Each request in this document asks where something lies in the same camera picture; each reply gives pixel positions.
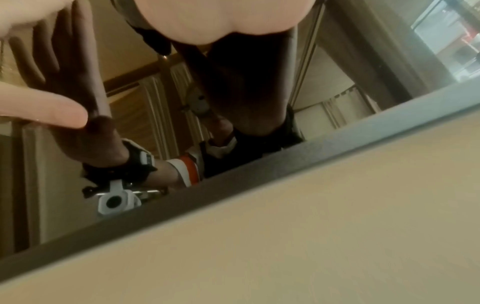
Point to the black wall-mounted television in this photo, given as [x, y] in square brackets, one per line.
[375, 59]

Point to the person's right hand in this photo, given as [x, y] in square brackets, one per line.
[225, 20]

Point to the person's left hand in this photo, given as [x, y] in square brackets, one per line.
[45, 107]

